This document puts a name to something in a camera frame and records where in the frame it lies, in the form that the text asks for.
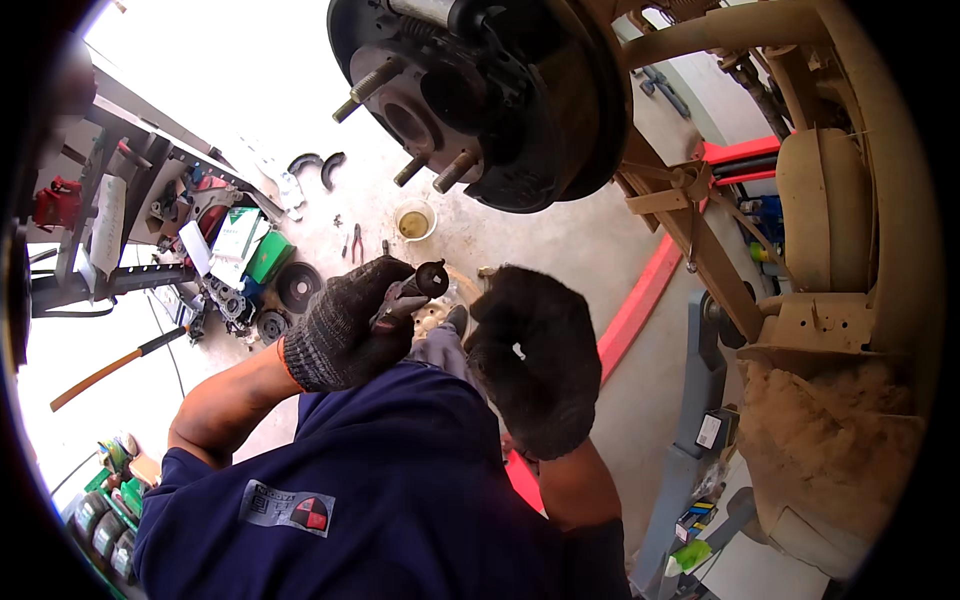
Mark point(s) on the person's left fingers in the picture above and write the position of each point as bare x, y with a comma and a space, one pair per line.
382, 281

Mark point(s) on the white round wheel cover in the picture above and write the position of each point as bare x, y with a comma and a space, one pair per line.
435, 315

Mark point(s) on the green rag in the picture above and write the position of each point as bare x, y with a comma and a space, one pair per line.
688, 556

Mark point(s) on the rusty wheel hub brake assembly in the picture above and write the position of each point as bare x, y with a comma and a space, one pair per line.
510, 97

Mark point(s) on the plastic cup of yellow fluid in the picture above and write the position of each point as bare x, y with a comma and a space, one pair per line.
415, 221

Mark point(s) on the person's right hand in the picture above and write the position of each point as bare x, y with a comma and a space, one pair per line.
540, 375

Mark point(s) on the heap of grey engine parts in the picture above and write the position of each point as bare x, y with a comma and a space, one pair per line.
225, 304

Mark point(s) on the green cardboard box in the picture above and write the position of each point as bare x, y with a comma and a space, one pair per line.
270, 256

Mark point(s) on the dark metal brake cylinder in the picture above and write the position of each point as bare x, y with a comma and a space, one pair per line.
420, 286

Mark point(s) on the crate of bottles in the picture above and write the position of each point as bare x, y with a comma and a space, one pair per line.
109, 510

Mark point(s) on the large dark brake drum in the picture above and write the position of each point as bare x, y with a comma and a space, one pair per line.
298, 286

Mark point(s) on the curved brake shoe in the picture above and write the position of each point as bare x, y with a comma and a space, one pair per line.
304, 161
330, 169

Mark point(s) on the person's right fingers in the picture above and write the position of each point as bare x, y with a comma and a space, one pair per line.
525, 296

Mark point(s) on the person's left hand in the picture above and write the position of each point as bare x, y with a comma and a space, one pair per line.
337, 330

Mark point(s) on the person's legs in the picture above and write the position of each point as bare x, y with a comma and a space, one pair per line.
442, 349

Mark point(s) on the small screwdriver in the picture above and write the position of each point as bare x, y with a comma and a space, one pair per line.
346, 246

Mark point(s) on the tan car underbody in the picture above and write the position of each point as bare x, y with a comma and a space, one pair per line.
825, 262

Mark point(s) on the white and green box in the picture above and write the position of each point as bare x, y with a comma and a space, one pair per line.
236, 232

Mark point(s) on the metal tool cart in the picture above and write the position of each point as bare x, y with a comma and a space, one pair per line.
127, 195

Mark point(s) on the small dark box white label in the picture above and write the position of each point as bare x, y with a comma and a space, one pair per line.
712, 429

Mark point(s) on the grey car lift post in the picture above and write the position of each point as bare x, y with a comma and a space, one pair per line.
697, 420

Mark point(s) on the red power tool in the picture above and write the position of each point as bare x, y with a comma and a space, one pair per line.
58, 202

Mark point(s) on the small dark metal disc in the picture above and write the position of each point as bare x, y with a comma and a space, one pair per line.
272, 326

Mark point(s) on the person's body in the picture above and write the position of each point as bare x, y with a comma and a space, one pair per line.
375, 495

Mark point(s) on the blue lift motor unit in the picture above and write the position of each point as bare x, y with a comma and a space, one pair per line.
763, 225

